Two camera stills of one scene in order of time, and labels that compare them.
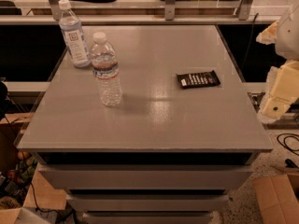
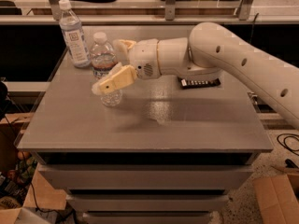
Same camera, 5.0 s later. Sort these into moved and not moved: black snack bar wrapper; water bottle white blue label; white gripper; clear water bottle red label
Moved: white gripper
Not moved: clear water bottle red label; water bottle white blue label; black snack bar wrapper
